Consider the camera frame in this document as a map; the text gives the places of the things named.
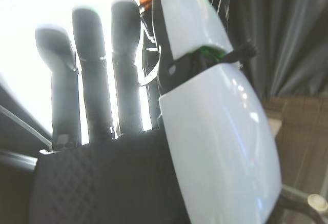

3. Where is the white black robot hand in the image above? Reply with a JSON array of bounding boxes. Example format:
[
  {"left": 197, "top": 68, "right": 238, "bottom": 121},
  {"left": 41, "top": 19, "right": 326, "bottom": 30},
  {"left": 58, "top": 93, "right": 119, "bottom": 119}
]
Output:
[{"left": 29, "top": 0, "right": 283, "bottom": 224}]

